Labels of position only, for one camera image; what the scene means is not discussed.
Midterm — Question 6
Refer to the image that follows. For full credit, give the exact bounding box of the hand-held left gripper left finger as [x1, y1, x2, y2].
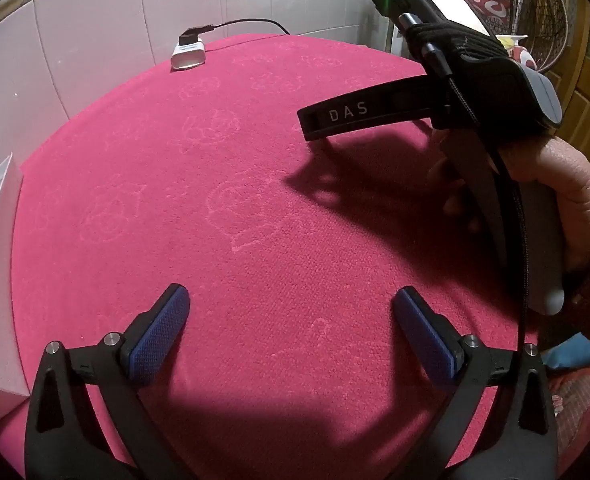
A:
[25, 283, 196, 480]

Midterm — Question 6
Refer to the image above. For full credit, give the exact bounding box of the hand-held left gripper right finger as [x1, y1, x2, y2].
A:
[392, 286, 560, 480]

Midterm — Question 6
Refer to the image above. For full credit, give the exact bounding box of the white cardboard tray box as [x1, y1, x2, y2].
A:
[0, 154, 30, 428]

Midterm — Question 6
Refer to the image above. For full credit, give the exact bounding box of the person's right hand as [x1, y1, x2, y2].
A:
[426, 136, 590, 273]

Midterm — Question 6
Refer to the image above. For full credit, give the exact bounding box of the blue cloth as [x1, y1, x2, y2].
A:
[542, 337, 590, 368]

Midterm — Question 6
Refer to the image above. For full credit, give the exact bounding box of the white pump bottle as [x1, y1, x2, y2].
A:
[495, 34, 538, 68]

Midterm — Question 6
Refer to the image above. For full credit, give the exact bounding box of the patterned cushion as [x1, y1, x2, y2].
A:
[548, 365, 590, 461]

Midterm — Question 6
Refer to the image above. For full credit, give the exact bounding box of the white power strip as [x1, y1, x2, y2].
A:
[170, 35, 207, 71]

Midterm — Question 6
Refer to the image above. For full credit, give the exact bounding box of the black braided cable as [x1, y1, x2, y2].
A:
[421, 40, 532, 356]

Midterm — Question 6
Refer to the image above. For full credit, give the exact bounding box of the black plug with cable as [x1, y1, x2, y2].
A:
[179, 18, 292, 47]

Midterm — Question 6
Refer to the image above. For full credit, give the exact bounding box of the metal wire basket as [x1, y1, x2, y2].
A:
[485, 0, 571, 73]

